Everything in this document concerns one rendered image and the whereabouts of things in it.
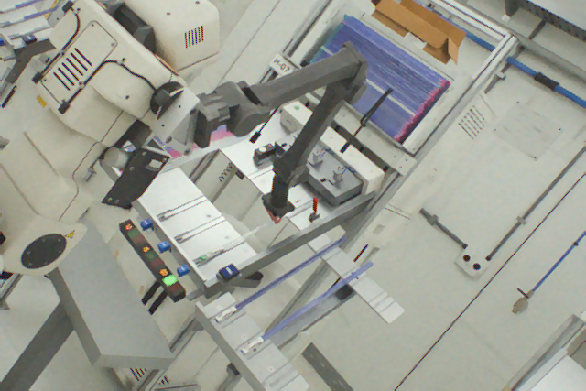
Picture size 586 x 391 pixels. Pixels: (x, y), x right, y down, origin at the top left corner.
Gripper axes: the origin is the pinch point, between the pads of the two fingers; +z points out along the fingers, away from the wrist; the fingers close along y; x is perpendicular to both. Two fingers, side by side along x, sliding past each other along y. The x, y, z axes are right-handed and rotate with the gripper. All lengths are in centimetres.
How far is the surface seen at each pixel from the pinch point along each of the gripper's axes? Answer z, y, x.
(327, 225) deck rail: 2.1, -10.1, -14.5
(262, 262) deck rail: 2.2, -10.1, 13.0
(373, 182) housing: -5.0, -8.0, -36.4
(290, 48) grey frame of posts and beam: -16, 60, -52
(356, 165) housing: -7.0, 0.4, -35.8
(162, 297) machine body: 44, 22, 32
